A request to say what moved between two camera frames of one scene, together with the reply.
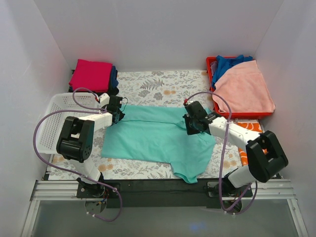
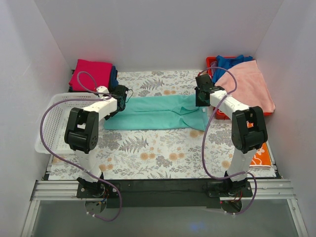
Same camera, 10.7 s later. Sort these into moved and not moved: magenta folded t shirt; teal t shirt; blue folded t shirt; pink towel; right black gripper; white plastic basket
Moved: teal t shirt; right black gripper
Not moved: white plastic basket; pink towel; blue folded t shirt; magenta folded t shirt
